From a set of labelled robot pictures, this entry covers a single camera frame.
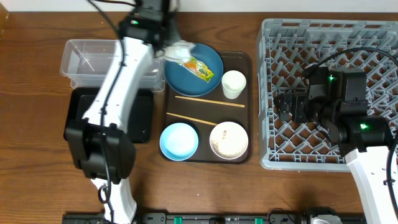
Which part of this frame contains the white speckled bowl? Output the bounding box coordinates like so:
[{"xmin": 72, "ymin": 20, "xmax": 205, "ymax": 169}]
[{"xmin": 209, "ymin": 121, "xmax": 249, "ymax": 160}]

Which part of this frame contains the brown serving tray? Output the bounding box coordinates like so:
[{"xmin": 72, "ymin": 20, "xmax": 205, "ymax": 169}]
[{"xmin": 162, "ymin": 51, "xmax": 252, "ymax": 164}]

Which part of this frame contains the wooden chopstick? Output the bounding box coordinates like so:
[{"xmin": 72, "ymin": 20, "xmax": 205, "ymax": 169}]
[
  {"xmin": 175, "ymin": 96, "xmax": 245, "ymax": 108},
  {"xmin": 166, "ymin": 112, "xmax": 218, "ymax": 126}
]

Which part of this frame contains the lower wooden chopstick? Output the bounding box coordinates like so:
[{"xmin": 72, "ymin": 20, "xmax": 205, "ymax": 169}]
[{"xmin": 166, "ymin": 112, "xmax": 218, "ymax": 126}]

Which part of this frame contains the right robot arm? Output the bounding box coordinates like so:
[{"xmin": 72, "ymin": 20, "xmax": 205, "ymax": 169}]
[{"xmin": 273, "ymin": 93, "xmax": 397, "ymax": 223}]

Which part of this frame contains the dark blue plate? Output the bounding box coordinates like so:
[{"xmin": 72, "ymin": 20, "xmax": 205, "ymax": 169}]
[{"xmin": 164, "ymin": 43, "xmax": 224, "ymax": 96}]

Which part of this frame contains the grey dishwasher rack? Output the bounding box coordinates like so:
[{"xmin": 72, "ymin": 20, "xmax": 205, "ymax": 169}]
[{"xmin": 256, "ymin": 19, "xmax": 397, "ymax": 172}]

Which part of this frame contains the clear plastic bin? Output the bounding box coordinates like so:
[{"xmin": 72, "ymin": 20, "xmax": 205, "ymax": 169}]
[{"xmin": 60, "ymin": 39, "xmax": 165, "ymax": 92}]

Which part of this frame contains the upper wooden chopstick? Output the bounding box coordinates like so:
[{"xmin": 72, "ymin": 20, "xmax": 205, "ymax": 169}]
[{"xmin": 175, "ymin": 96, "xmax": 245, "ymax": 108}]

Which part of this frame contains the black tray bin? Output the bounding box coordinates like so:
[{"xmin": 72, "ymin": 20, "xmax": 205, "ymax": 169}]
[{"xmin": 65, "ymin": 87, "xmax": 154, "ymax": 144}]

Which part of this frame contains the yellow green snack wrapper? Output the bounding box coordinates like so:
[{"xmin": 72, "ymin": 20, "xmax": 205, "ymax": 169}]
[{"xmin": 179, "ymin": 56, "xmax": 215, "ymax": 83}]

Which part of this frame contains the light blue bowl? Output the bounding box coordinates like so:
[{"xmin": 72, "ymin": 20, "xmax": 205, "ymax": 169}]
[{"xmin": 159, "ymin": 123, "xmax": 199, "ymax": 161}]

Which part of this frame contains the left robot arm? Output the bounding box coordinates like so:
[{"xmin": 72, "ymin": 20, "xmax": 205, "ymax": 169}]
[{"xmin": 64, "ymin": 17, "xmax": 194, "ymax": 223}]

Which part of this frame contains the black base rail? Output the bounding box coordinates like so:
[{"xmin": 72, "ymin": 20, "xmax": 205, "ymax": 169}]
[{"xmin": 61, "ymin": 207, "xmax": 368, "ymax": 224}]

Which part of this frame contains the white tissue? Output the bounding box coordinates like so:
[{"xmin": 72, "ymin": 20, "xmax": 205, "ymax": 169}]
[{"xmin": 154, "ymin": 40, "xmax": 195, "ymax": 63}]

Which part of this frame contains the white paper cup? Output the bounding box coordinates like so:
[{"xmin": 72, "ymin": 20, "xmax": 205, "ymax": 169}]
[{"xmin": 221, "ymin": 70, "xmax": 246, "ymax": 100}]

